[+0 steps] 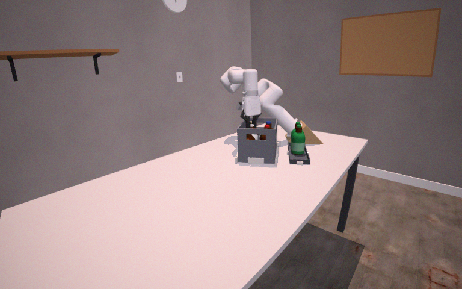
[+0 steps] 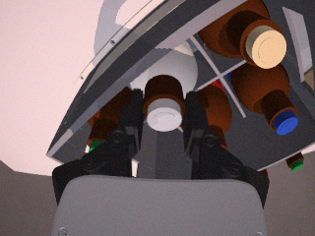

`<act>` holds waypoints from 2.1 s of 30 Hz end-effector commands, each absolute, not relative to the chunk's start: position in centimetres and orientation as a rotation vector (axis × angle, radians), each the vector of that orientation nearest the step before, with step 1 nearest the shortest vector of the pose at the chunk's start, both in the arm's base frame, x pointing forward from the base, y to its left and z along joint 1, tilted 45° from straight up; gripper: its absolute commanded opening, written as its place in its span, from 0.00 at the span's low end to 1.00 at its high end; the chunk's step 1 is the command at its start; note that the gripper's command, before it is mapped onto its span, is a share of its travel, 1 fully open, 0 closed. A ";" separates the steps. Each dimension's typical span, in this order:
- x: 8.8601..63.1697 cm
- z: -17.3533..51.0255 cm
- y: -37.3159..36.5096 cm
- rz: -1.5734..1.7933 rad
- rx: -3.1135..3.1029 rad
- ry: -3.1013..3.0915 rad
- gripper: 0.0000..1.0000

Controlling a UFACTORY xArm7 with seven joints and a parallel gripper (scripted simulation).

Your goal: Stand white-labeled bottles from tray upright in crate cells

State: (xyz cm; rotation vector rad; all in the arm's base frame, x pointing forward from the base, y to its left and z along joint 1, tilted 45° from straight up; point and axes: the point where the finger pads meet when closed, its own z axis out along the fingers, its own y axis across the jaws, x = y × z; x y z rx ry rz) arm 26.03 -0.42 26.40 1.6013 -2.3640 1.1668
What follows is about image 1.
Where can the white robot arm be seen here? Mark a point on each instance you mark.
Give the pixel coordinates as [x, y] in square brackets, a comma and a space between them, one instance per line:
[268, 92]

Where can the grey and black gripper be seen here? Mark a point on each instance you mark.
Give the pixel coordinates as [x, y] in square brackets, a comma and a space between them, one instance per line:
[250, 107]

